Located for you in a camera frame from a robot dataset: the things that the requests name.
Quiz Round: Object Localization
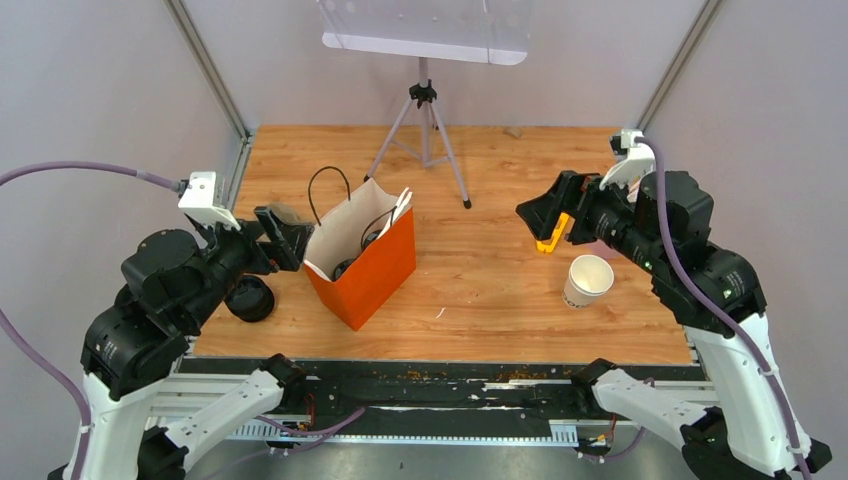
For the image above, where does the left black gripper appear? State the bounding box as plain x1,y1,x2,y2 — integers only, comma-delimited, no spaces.
182,201,318,326

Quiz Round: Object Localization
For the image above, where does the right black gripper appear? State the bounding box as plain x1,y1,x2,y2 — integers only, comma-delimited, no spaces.
515,167,665,273

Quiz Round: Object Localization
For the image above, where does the orange paper bag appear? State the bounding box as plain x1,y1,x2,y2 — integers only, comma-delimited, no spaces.
304,166,417,331

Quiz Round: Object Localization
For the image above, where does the white straw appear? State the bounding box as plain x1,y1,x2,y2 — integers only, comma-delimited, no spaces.
380,188,413,235

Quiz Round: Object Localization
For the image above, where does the black cup lid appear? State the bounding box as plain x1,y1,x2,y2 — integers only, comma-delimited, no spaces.
331,257,357,282
361,230,381,251

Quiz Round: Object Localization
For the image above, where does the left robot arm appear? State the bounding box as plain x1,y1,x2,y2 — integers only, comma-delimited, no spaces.
52,202,315,479

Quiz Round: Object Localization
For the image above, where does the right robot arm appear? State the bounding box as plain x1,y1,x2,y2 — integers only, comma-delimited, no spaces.
516,171,832,479

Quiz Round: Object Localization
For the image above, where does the yellow plastic triangle tool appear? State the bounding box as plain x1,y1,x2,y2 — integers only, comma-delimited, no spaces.
536,213,571,255

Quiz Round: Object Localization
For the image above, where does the stack of black lids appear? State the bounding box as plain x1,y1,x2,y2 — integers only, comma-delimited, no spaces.
224,275,276,323

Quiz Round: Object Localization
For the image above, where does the white paper cup stack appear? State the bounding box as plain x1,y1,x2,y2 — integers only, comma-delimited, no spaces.
562,255,615,308

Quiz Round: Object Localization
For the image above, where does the tripod stand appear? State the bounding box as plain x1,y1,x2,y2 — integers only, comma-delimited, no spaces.
363,57,472,210

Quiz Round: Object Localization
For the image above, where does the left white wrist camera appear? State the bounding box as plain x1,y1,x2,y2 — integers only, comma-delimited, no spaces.
178,171,241,231

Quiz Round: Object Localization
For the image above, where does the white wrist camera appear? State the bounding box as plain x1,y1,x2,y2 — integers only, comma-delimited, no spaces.
178,171,241,231
599,129,656,190

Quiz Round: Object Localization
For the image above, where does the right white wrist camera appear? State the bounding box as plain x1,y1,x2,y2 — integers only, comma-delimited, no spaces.
599,129,656,190

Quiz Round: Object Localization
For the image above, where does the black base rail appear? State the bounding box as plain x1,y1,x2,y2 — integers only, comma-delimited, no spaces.
218,357,684,442

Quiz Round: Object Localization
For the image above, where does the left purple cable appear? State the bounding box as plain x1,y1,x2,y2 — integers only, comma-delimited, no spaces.
0,161,183,480

